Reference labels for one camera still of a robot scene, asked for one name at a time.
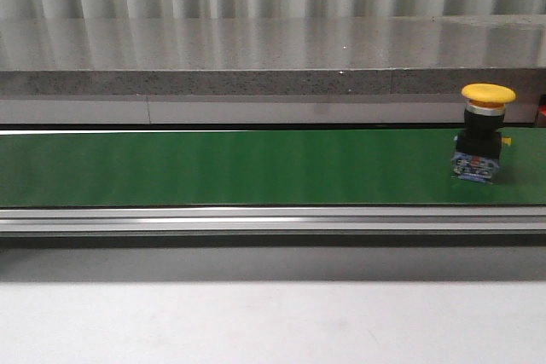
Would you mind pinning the yellow push button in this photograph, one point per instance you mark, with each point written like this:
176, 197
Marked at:
478, 146

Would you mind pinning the green conveyor belt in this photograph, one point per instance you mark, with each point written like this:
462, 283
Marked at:
265, 188

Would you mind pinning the grey stone counter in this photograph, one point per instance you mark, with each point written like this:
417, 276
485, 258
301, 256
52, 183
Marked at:
364, 70

